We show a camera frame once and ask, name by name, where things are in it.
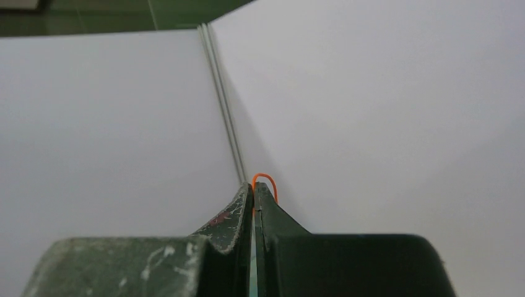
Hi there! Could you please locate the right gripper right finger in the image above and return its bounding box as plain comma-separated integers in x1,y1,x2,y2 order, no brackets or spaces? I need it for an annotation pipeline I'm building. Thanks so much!
254,183,455,296

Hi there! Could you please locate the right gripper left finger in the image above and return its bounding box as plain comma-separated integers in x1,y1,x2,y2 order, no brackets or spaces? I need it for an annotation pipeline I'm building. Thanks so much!
23,183,254,296

